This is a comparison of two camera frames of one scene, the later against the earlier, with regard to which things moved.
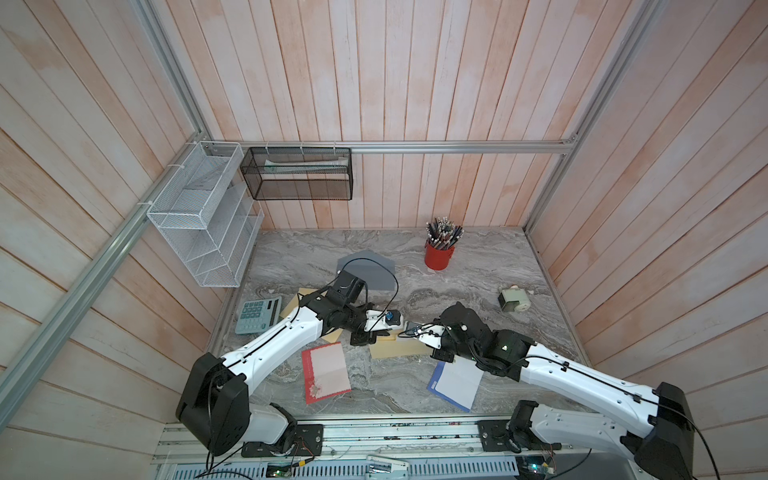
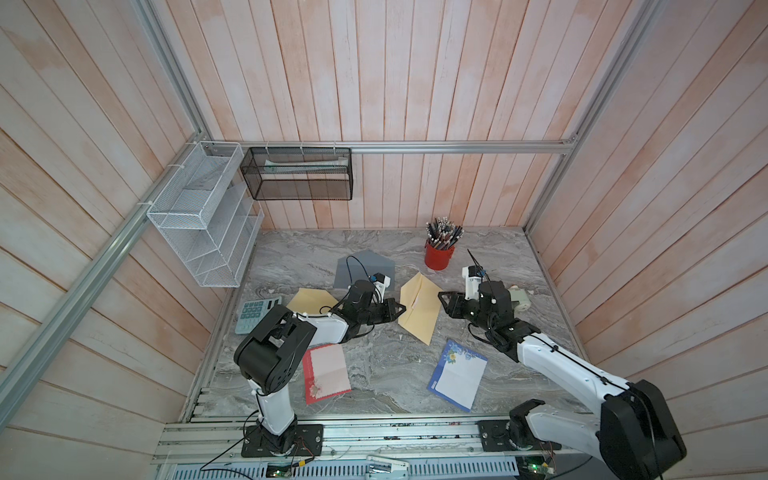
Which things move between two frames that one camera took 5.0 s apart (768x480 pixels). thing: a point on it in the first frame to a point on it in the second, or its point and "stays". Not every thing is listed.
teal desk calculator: [258, 315] stays
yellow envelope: [389, 346] to [420, 296]
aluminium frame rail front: [424, 440] stays
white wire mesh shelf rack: [208, 215] stays
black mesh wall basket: [299, 173] stays
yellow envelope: [293, 305] stays
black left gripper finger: [360, 337] to [393, 309]
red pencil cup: [437, 259] stays
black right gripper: [441, 322] to [457, 300]
